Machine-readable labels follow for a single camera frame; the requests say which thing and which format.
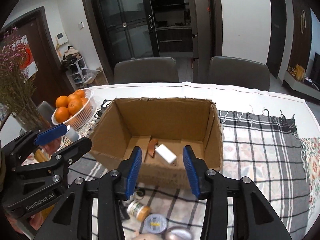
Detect cardboard box on floor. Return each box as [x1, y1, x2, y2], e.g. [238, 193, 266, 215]
[85, 67, 109, 85]

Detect wall intercom panel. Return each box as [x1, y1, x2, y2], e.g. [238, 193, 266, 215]
[55, 31, 68, 45]

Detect yellow box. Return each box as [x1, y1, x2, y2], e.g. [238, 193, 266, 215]
[287, 64, 306, 82]

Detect white television cabinet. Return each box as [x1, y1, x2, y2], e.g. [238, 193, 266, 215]
[282, 70, 320, 104]

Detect red white door poster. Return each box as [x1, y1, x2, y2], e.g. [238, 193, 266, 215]
[15, 35, 39, 80]

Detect small brown object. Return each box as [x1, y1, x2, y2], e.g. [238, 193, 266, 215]
[147, 138, 158, 158]

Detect silver oval object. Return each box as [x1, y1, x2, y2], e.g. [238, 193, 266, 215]
[164, 226, 193, 240]

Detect grey chair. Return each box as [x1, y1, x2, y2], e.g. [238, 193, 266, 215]
[114, 57, 179, 83]
[37, 101, 56, 123]
[207, 56, 270, 91]

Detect round tin with white lid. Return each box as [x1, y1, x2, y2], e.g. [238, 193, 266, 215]
[144, 213, 168, 234]

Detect white tablecloth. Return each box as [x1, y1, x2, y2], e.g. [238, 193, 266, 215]
[75, 81, 320, 238]

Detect white plastic basket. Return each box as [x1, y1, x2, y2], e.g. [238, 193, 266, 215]
[51, 88, 95, 130]

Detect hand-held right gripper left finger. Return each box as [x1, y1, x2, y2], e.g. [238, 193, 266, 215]
[34, 146, 143, 240]

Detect dark kitchen cabinet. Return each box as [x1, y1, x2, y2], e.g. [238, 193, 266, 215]
[150, 0, 193, 53]

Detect white charger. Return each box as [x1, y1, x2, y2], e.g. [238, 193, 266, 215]
[154, 144, 178, 167]

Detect pink packet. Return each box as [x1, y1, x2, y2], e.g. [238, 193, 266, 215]
[37, 140, 64, 158]

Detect floral patterned cloth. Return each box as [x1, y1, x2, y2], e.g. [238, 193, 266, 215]
[300, 137, 320, 208]

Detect white shoe rack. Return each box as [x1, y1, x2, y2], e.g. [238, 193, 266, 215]
[61, 56, 87, 92]

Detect bundle of clothes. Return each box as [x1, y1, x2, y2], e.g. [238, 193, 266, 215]
[61, 46, 82, 62]

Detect dark interior door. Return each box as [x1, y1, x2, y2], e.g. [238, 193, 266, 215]
[266, 0, 287, 79]

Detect dark sliding door panel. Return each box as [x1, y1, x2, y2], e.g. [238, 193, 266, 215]
[185, 0, 223, 83]

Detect white bottle with yellow cap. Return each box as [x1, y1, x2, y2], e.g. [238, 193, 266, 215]
[127, 200, 151, 222]

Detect grey checked cloth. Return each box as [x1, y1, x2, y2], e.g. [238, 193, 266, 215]
[50, 99, 312, 240]

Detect pile of oranges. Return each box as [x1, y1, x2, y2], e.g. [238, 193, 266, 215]
[54, 89, 90, 123]

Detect brown entry door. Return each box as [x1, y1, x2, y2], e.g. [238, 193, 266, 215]
[0, 6, 63, 100]

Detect television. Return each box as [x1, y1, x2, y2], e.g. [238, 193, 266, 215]
[310, 52, 320, 85]

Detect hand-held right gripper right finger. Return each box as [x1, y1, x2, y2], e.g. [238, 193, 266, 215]
[182, 145, 293, 240]

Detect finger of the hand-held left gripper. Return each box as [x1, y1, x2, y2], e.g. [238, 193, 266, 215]
[11, 136, 93, 181]
[4, 124, 70, 160]

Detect glass vase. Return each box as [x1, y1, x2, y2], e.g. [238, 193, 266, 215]
[12, 100, 52, 133]

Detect dark wardrobe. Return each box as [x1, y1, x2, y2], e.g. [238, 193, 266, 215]
[289, 0, 313, 63]

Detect grey white cup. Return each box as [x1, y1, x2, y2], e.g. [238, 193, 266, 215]
[65, 126, 83, 141]

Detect brown cardboard box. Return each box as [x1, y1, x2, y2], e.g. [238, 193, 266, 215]
[89, 97, 224, 190]

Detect dried purple flowers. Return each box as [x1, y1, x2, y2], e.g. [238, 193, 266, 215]
[0, 29, 50, 128]

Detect glass sliding door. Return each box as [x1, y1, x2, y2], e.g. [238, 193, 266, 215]
[80, 0, 160, 83]

